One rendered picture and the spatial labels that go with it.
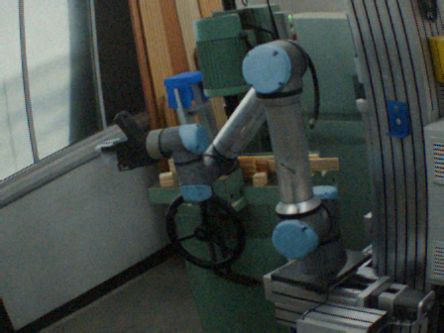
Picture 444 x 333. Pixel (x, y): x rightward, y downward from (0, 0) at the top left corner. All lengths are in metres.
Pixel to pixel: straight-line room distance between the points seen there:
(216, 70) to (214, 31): 0.16
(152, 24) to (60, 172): 1.04
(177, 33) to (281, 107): 2.67
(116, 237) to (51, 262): 0.61
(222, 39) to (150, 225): 1.98
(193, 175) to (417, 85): 0.68
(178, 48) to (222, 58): 1.78
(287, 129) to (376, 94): 0.30
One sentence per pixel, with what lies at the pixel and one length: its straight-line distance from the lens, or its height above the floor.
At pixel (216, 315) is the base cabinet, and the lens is 2.86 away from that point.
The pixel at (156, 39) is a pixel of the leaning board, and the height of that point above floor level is 1.35.
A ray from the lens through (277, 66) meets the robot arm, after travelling 1.67.
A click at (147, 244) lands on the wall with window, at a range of 4.31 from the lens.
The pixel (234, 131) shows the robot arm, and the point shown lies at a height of 1.22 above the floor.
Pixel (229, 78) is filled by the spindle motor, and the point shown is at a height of 1.26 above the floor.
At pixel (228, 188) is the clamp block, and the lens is 2.50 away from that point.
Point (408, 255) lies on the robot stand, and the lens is 1.96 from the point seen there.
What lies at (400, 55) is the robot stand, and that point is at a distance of 1.76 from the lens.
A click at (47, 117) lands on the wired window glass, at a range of 3.77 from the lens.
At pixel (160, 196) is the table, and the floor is 0.87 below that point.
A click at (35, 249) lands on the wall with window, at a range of 3.63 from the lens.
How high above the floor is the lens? 1.65
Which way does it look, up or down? 15 degrees down
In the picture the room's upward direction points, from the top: 10 degrees counter-clockwise
